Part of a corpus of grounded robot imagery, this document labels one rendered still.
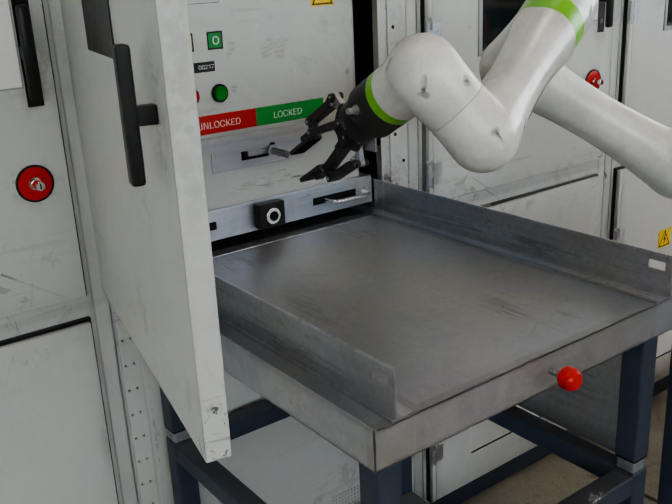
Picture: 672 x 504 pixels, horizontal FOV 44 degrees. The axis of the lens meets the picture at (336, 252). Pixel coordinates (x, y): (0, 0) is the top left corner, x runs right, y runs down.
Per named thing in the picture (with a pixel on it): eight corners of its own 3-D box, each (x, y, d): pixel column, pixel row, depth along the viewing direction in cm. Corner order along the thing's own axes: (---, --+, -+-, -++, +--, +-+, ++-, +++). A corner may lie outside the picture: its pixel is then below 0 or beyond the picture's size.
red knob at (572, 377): (585, 389, 112) (586, 367, 111) (569, 397, 110) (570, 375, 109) (558, 377, 115) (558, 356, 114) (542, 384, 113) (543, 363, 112)
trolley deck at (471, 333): (678, 326, 132) (682, 290, 130) (375, 474, 97) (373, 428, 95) (397, 233, 184) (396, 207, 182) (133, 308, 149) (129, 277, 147)
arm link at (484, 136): (497, 29, 146) (544, -9, 138) (541, 79, 149) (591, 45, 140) (417, 144, 123) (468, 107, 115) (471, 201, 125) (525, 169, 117)
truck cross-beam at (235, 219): (372, 201, 182) (371, 174, 180) (142, 259, 152) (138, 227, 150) (358, 197, 186) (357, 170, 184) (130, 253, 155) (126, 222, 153)
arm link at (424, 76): (437, 4, 118) (400, 46, 112) (495, 69, 121) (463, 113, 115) (383, 51, 130) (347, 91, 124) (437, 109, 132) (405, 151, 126)
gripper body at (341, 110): (342, 91, 131) (314, 115, 139) (361, 140, 130) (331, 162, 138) (379, 85, 135) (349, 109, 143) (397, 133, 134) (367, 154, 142)
